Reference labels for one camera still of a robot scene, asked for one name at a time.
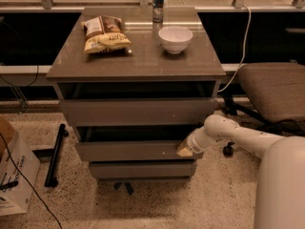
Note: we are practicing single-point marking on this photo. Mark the yellow foam-padded gripper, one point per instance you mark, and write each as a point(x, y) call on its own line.
point(191, 142)

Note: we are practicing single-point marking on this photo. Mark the grey drawer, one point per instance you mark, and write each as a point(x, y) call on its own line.
point(131, 143)
point(145, 170)
point(117, 112)

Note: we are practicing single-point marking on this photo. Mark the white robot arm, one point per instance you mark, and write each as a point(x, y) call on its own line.
point(280, 190)

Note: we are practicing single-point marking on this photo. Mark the grey top drawer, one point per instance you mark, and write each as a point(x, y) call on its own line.
point(117, 112)

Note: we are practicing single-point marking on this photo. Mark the grey bottom drawer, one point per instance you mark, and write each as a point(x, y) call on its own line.
point(145, 170)

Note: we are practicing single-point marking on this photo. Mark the grey drawer cabinet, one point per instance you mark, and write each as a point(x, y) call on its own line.
point(144, 70)

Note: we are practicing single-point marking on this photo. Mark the brown office chair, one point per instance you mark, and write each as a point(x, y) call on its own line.
point(277, 92)

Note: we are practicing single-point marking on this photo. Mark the white bowl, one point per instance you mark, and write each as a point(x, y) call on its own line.
point(175, 39)

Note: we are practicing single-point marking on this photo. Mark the black metal bar stand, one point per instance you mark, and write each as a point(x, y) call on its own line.
point(52, 154)

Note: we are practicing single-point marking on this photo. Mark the yellow chip bag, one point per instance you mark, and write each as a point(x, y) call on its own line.
point(104, 34)

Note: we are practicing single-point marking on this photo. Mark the blue drink can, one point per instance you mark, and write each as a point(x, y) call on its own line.
point(157, 10)

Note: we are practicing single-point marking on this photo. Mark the cardboard box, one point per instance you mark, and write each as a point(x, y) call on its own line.
point(16, 160)

